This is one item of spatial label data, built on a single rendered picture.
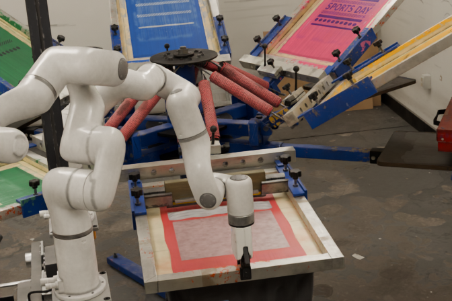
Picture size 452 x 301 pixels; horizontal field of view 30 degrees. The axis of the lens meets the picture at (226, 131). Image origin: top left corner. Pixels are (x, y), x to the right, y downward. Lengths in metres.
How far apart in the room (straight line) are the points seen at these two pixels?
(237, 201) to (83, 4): 4.77
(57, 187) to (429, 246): 3.18
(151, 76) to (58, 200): 0.48
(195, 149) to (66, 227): 0.48
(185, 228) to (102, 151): 0.93
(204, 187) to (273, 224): 0.57
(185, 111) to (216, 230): 0.63
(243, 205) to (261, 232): 0.42
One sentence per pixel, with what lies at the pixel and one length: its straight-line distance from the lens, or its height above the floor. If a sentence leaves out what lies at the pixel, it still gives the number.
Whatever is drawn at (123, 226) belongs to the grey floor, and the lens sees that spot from 5.28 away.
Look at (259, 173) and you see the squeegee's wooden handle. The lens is 2.97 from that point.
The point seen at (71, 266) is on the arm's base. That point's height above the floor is 1.22.
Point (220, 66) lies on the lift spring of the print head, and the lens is 3.72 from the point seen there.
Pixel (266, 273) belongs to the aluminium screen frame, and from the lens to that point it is 2.47.
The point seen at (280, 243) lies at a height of 0.96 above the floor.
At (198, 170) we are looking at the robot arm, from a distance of 2.28.
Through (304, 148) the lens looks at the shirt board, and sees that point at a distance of 3.61.
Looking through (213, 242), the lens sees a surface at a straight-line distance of 2.71.
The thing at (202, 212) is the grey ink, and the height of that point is 0.96.
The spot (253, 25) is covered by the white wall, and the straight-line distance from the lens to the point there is 7.12.
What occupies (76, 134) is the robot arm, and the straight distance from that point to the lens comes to 2.00.
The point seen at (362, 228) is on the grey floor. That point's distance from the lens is 5.05.
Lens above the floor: 2.11
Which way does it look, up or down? 18 degrees down
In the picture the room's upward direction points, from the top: 4 degrees counter-clockwise
